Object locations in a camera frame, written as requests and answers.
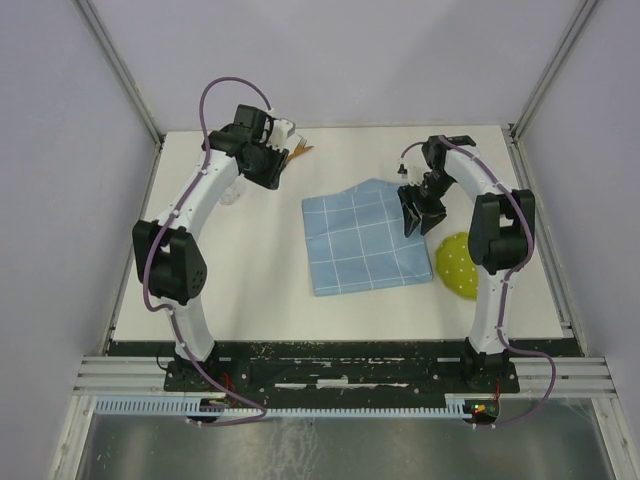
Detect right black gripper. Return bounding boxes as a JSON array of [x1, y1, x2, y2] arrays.
[[396, 170, 454, 236]]

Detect blue checkered cloth napkin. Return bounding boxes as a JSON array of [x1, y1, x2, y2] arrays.
[[301, 178, 433, 297]]

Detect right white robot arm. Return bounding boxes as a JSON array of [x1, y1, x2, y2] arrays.
[[397, 135, 536, 391]]

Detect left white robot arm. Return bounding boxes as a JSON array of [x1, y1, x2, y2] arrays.
[[132, 105, 296, 390]]

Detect clear plastic cup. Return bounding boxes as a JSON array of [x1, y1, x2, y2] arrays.
[[219, 183, 246, 206]]

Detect green polka dot plate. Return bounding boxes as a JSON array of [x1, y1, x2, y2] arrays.
[[435, 232, 479, 301]]

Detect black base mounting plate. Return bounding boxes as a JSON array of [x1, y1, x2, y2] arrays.
[[164, 340, 520, 401]]

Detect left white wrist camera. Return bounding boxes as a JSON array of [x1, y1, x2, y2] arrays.
[[267, 117, 296, 151]]

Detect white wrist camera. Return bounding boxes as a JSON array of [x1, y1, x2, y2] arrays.
[[267, 117, 296, 151], [397, 159, 426, 186]]

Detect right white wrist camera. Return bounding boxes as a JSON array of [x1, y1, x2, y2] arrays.
[[397, 159, 426, 186]]

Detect right aluminium frame post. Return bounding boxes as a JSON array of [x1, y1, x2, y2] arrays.
[[509, 0, 606, 141]]

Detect aluminium frame post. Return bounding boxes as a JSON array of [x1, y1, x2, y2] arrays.
[[509, 0, 606, 141], [72, 0, 164, 145]]

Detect left aluminium frame post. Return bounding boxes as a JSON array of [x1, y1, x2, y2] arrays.
[[72, 0, 164, 145]]

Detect aluminium front rail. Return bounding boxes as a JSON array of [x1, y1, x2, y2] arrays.
[[73, 357, 617, 398]]

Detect blue slotted cable duct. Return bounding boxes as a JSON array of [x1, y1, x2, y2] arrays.
[[94, 394, 471, 419]]

